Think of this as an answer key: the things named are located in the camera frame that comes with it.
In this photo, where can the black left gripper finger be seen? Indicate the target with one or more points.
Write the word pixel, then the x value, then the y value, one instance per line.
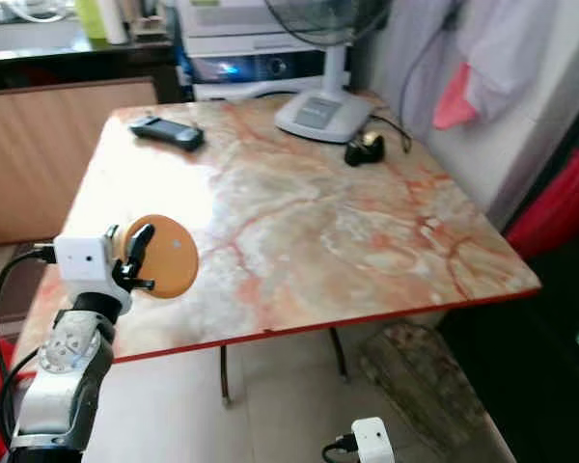
pixel 139 245

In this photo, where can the round orange bread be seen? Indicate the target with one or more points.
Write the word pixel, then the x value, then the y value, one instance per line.
pixel 172 257

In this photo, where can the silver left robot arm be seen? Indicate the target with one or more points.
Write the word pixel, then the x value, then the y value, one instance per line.
pixel 63 386

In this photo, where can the black remote control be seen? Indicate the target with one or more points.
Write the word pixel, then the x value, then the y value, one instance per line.
pixel 167 132

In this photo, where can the wooden cabinet with black counter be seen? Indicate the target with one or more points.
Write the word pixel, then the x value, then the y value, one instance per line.
pixel 58 154

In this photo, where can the orange marble pattern table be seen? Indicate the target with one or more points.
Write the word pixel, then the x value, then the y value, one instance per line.
pixel 318 222

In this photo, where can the grey standing table fan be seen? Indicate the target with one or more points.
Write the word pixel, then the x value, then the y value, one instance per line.
pixel 321 112

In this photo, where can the white bottle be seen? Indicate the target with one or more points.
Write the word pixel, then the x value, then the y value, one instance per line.
pixel 114 19

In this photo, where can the green bottle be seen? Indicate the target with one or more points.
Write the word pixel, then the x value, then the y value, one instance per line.
pixel 89 17

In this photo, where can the small black and gold gadget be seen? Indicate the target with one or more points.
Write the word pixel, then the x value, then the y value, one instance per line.
pixel 365 151

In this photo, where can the speckled brown stone slab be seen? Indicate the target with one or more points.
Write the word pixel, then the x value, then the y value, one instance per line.
pixel 425 386

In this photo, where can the pink hanging cloth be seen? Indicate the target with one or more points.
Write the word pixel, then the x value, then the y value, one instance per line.
pixel 454 99

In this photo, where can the red plastic object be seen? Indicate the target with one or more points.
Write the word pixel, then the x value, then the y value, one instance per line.
pixel 560 198

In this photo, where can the grey hanging cloth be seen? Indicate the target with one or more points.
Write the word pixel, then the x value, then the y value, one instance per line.
pixel 511 43

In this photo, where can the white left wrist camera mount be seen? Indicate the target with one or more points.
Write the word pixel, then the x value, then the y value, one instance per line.
pixel 82 262

